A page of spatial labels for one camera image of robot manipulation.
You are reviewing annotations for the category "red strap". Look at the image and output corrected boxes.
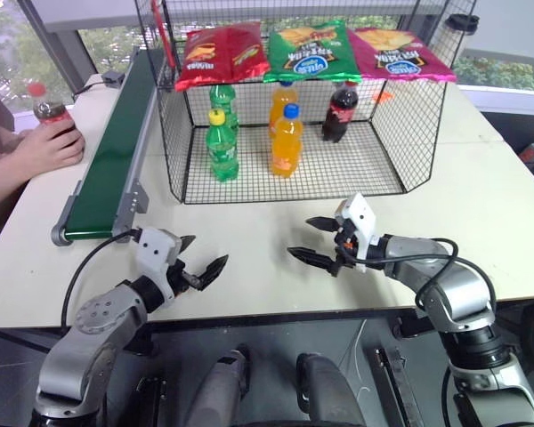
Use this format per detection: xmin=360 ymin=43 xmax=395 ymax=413
xmin=150 ymin=0 xmax=177 ymax=70

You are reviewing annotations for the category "red chip bag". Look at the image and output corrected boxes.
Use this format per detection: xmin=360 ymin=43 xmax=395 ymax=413
xmin=174 ymin=20 xmax=271 ymax=93

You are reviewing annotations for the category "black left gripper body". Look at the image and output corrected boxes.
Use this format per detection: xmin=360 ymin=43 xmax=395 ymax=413
xmin=171 ymin=259 xmax=206 ymax=298

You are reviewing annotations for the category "black rounded robot leg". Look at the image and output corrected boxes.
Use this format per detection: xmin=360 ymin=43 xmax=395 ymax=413
xmin=295 ymin=351 xmax=380 ymax=427

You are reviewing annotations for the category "clear cup black lid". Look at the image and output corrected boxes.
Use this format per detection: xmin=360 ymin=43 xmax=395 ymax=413
xmin=428 ymin=12 xmax=481 ymax=68

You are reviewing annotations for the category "black adapter cable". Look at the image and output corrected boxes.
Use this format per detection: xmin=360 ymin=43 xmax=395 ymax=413
xmin=71 ymin=79 xmax=106 ymax=101

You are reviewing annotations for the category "green soda bottle yellow cap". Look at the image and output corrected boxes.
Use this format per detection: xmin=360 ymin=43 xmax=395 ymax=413
xmin=204 ymin=109 xmax=241 ymax=183

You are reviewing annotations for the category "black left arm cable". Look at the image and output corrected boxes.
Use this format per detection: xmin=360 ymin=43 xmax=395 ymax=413
xmin=60 ymin=228 xmax=140 ymax=333

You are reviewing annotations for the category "cola bottle red cap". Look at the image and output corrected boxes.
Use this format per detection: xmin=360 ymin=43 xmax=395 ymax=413
xmin=320 ymin=80 xmax=360 ymax=145
xmin=27 ymin=82 xmax=79 ymax=135

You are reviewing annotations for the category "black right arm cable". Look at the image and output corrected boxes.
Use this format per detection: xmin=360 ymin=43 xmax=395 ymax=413
xmin=360 ymin=238 xmax=498 ymax=322

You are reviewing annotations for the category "black wire mesh cage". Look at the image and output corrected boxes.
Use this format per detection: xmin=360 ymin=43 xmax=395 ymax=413
xmin=133 ymin=0 xmax=480 ymax=205

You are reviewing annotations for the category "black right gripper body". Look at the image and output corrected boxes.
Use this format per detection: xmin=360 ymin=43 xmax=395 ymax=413
xmin=332 ymin=219 xmax=362 ymax=278

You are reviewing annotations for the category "black table bracket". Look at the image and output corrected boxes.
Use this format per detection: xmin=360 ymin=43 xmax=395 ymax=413
xmin=372 ymin=345 xmax=416 ymax=427

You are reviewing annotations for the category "grey rounded robot leg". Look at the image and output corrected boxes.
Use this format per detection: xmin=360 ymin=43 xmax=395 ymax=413
xmin=183 ymin=343 xmax=253 ymax=427

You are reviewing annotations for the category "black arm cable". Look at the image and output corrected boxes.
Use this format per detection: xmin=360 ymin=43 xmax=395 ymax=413
xmin=360 ymin=238 xmax=498 ymax=322
xmin=60 ymin=228 xmax=140 ymax=333

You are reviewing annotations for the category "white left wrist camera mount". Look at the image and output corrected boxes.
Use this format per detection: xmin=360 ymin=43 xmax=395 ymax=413
xmin=135 ymin=227 xmax=184 ymax=309

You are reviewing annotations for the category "green chip bag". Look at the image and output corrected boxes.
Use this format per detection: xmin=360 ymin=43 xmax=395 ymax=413
xmin=263 ymin=19 xmax=363 ymax=85

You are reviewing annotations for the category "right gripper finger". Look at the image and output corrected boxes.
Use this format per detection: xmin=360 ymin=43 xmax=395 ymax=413
xmin=304 ymin=215 xmax=340 ymax=233
xmin=286 ymin=246 xmax=340 ymax=278

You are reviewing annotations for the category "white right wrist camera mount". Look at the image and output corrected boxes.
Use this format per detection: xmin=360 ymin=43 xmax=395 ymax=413
xmin=334 ymin=192 xmax=380 ymax=273

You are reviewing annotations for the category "person's bare hand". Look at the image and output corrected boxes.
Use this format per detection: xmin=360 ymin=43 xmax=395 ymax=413
xmin=7 ymin=125 xmax=87 ymax=180

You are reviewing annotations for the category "orange soda bottle blue cap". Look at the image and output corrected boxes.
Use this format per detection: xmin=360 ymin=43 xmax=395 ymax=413
xmin=271 ymin=103 xmax=305 ymax=180
xmin=267 ymin=80 xmax=301 ymax=140

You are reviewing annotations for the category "pink chip bag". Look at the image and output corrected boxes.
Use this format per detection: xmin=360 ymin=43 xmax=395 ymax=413
xmin=346 ymin=26 xmax=458 ymax=84

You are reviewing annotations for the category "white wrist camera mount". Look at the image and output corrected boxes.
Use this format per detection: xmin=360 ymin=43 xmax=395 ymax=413
xmin=135 ymin=227 xmax=184 ymax=309
xmin=334 ymin=192 xmax=380 ymax=273

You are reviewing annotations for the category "green conveyor belt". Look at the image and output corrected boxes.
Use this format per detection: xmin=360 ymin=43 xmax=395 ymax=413
xmin=50 ymin=45 xmax=162 ymax=247

